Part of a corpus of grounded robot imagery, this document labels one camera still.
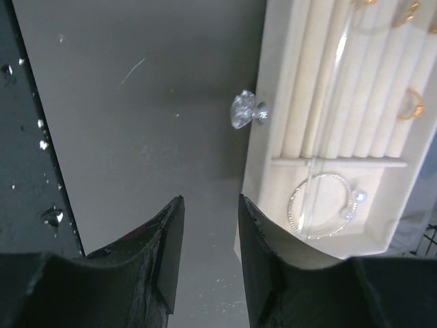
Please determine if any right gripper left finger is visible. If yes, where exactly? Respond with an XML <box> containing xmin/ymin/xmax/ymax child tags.
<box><xmin>1</xmin><ymin>196</ymin><xmax>185</xmax><ymax>327</ymax></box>

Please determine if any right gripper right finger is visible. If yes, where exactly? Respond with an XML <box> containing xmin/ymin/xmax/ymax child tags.
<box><xmin>238</xmin><ymin>196</ymin><xmax>436</xmax><ymax>327</ymax></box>

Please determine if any silver pearl bracelet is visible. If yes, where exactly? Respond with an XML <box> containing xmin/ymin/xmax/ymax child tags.
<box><xmin>288</xmin><ymin>172</ymin><xmax>369</xmax><ymax>240</ymax></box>

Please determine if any beige jewelry tray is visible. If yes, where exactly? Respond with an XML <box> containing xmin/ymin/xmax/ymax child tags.
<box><xmin>231</xmin><ymin>1</ymin><xmax>436</xmax><ymax>269</ymax></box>

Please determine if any beige jewelry box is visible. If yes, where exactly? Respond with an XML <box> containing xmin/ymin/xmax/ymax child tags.
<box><xmin>300</xmin><ymin>0</ymin><xmax>437</xmax><ymax>256</ymax></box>

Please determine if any black wire dish rack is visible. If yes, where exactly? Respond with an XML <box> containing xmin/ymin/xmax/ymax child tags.
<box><xmin>421</xmin><ymin>224</ymin><xmax>436</xmax><ymax>258</ymax></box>

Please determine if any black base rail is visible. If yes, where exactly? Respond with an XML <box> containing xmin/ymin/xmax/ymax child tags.
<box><xmin>1</xmin><ymin>1</ymin><xmax>85</xmax><ymax>258</ymax></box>

